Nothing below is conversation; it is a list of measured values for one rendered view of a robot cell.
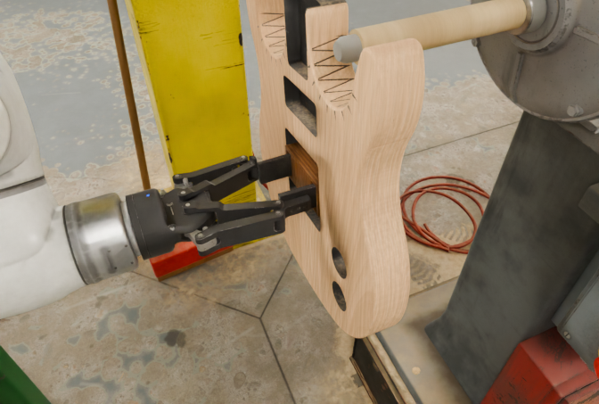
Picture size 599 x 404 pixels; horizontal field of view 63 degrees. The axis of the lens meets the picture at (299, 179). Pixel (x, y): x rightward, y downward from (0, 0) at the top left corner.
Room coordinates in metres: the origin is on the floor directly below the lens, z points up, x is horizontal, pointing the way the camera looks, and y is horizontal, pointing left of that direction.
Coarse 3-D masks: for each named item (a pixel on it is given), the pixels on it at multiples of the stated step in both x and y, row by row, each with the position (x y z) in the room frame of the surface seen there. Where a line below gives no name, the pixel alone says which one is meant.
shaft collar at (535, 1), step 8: (528, 0) 0.46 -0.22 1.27; (536, 0) 0.46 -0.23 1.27; (544, 0) 0.46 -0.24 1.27; (528, 8) 0.46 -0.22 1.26; (536, 8) 0.45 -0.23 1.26; (544, 8) 0.46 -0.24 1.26; (528, 16) 0.45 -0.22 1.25; (536, 16) 0.45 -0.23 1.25; (544, 16) 0.46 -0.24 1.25; (528, 24) 0.45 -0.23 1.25; (536, 24) 0.45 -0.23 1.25; (512, 32) 0.47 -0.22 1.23; (520, 32) 0.46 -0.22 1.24; (528, 32) 0.46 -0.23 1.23
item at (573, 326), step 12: (588, 288) 0.30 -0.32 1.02; (576, 300) 0.31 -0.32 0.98; (588, 300) 0.29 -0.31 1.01; (576, 312) 0.29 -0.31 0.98; (588, 312) 0.28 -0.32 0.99; (564, 324) 0.30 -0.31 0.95; (576, 324) 0.29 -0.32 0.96; (588, 324) 0.28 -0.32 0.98; (564, 336) 0.29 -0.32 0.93; (576, 336) 0.28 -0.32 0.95; (588, 336) 0.27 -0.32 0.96; (576, 348) 0.27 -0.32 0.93; (588, 348) 0.26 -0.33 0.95; (588, 360) 0.26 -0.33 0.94
